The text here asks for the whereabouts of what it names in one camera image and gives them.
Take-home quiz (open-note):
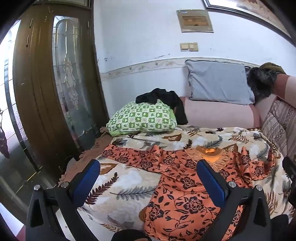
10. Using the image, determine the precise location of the orange black floral garment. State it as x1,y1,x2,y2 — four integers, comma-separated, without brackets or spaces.
102,144,275,240

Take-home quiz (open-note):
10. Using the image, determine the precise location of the striped beige cushion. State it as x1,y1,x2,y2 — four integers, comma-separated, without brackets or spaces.
262,100,295,161

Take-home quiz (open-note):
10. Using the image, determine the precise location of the wall panel box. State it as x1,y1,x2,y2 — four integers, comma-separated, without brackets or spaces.
176,9,214,33

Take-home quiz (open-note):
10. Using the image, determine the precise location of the beige light switch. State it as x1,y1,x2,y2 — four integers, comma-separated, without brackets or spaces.
180,42,199,52

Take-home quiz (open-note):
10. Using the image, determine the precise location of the grey pillow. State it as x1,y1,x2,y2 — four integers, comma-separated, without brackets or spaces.
185,60,255,105

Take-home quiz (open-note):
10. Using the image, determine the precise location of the brown wooden glass door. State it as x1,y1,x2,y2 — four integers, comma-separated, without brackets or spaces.
13,1,108,182

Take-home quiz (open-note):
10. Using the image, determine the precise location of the dark furry cushion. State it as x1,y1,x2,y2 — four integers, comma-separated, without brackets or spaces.
247,65,285,103

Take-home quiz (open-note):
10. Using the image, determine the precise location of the black garment on pillow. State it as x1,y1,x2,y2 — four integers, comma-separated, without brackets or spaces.
135,88,188,125

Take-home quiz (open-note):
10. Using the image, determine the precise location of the beige leaf print blanket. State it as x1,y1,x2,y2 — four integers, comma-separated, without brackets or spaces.
61,126,295,240

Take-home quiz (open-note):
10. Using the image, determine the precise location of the green white patterned pillow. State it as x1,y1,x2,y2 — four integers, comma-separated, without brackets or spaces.
106,100,177,137

